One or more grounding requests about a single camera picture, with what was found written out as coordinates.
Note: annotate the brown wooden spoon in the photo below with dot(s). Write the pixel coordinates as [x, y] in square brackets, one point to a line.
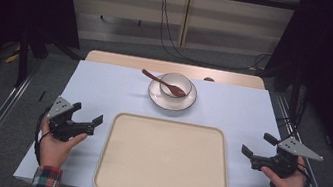
[156, 78]

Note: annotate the white plate dark rim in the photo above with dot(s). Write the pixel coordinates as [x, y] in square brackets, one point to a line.
[166, 102]

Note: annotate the person's left hand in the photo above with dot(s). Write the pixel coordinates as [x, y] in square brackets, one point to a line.
[56, 150]

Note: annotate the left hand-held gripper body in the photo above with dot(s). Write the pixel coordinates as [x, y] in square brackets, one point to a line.
[63, 124]

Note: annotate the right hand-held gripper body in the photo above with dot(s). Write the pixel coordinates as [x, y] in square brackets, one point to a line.
[283, 162]

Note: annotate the white table sheet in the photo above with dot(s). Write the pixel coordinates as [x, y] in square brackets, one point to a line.
[104, 87]

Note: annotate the beige rectangular tray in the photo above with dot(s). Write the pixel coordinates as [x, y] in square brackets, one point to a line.
[165, 161]

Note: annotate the white bowl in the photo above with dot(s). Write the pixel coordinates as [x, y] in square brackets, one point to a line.
[186, 83]

